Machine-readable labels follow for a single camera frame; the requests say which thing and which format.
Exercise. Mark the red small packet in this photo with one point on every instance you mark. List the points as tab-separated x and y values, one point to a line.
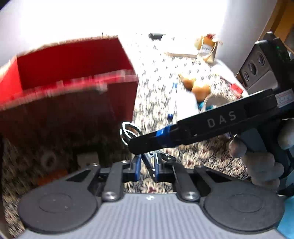
236	90

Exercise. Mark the orange gourd toy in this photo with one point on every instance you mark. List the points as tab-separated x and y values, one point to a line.
199	89

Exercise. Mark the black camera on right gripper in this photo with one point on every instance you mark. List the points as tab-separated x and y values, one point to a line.
256	72

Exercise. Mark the gloved right hand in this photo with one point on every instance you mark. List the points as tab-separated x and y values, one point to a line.
261	166

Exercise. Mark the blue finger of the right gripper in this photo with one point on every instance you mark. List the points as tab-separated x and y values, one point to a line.
164	138

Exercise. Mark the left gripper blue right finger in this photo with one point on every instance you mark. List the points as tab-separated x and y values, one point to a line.
163	167

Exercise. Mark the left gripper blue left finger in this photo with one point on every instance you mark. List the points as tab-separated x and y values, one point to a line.
136	168

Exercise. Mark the black power adapter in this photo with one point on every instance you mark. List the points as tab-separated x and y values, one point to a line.
155	36

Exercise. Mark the red cardboard box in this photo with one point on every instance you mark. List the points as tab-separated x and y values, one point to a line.
62	106

